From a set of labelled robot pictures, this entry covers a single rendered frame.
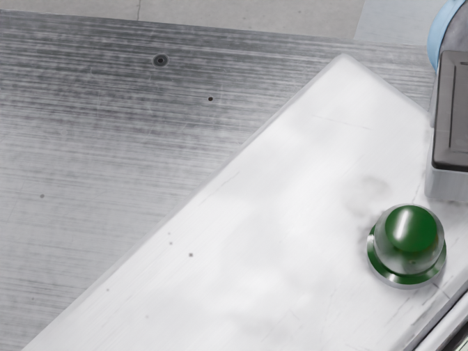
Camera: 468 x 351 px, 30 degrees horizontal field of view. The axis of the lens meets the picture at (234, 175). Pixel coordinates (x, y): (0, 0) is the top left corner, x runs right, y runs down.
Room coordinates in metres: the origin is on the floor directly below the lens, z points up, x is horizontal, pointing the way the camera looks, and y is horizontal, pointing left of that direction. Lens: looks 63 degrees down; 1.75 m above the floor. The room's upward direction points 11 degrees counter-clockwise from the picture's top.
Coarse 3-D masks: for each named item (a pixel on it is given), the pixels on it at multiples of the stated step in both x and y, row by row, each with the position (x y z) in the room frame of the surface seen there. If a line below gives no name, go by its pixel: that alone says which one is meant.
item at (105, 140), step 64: (0, 64) 0.71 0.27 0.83; (64, 64) 0.69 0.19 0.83; (128, 64) 0.67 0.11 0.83; (192, 64) 0.65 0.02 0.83; (256, 64) 0.63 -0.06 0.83; (320, 64) 0.61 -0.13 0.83; (384, 64) 0.59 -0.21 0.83; (0, 128) 0.61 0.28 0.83; (64, 128) 0.59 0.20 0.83; (128, 128) 0.57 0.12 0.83; (192, 128) 0.55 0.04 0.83; (256, 128) 0.54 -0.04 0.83; (0, 192) 0.52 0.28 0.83; (64, 192) 0.50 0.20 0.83; (128, 192) 0.48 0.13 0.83; (0, 256) 0.43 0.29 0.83; (64, 256) 0.42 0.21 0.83; (0, 320) 0.36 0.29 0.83
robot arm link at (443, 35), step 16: (448, 0) 0.48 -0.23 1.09; (464, 0) 0.47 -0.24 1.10; (448, 16) 0.47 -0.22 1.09; (464, 16) 0.46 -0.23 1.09; (432, 32) 0.47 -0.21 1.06; (448, 32) 0.45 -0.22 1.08; (464, 32) 0.44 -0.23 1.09; (432, 48) 0.46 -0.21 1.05; (448, 48) 0.44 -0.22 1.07; (464, 48) 0.43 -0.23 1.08; (432, 64) 0.45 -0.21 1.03
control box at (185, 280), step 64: (320, 128) 0.16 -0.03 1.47; (384, 128) 0.15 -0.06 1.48; (192, 192) 0.14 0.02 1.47; (256, 192) 0.14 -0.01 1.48; (320, 192) 0.13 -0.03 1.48; (384, 192) 0.13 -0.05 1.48; (128, 256) 0.12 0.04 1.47; (192, 256) 0.12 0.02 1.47; (256, 256) 0.11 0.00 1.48; (320, 256) 0.11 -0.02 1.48; (448, 256) 0.10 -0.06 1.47; (64, 320) 0.10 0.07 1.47; (128, 320) 0.10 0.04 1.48; (192, 320) 0.09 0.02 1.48; (256, 320) 0.09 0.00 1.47; (320, 320) 0.09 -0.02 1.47; (384, 320) 0.08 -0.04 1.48; (448, 320) 0.08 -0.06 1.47
